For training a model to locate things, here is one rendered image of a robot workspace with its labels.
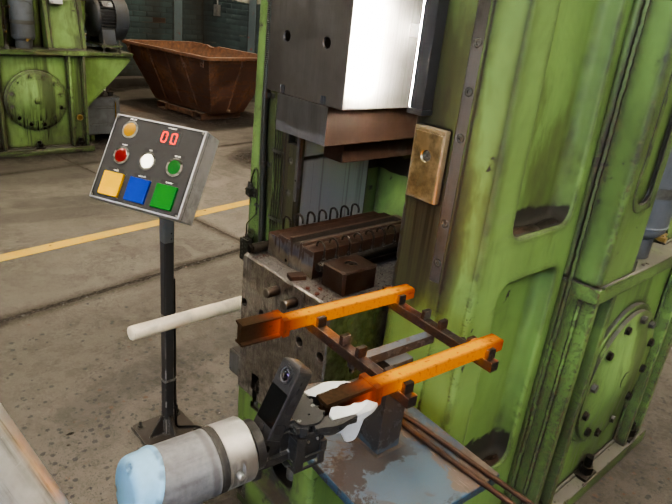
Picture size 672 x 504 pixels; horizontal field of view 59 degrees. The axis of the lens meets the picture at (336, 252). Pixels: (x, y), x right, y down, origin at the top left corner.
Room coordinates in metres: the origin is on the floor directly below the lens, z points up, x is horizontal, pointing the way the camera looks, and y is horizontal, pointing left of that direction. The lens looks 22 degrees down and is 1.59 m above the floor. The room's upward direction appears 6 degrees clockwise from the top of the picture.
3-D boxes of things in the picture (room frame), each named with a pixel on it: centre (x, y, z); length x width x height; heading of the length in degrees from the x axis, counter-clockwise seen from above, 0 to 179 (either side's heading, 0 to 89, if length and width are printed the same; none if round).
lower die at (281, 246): (1.64, -0.03, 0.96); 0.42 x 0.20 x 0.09; 134
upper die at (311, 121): (1.64, -0.03, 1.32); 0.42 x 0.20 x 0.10; 134
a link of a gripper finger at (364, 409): (0.74, -0.05, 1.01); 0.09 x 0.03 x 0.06; 116
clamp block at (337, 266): (1.41, -0.04, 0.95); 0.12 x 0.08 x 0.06; 134
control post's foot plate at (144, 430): (1.85, 0.57, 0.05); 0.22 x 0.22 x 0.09; 44
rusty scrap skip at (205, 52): (8.41, 2.14, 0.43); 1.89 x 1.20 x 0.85; 52
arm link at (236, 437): (0.64, 0.11, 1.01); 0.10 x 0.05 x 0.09; 39
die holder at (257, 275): (1.61, -0.07, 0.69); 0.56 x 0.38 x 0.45; 134
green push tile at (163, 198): (1.69, 0.53, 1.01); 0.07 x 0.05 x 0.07; 69
